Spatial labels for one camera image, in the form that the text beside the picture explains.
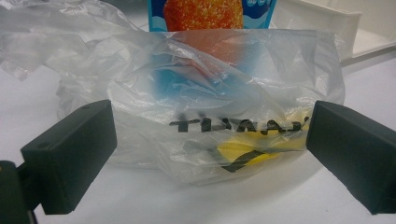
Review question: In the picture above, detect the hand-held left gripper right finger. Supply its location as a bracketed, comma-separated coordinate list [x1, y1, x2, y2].
[305, 100, 396, 216]

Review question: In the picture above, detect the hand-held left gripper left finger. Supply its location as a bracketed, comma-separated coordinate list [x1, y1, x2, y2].
[20, 99, 119, 216]

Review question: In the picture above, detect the clear plastic bag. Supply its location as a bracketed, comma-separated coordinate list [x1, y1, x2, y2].
[0, 0, 347, 187]

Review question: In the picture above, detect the blue snack packet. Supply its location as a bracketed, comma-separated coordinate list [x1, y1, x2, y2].
[147, 0, 278, 33]

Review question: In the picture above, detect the white plastic tray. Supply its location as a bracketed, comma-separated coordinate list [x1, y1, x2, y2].
[270, 0, 396, 67]

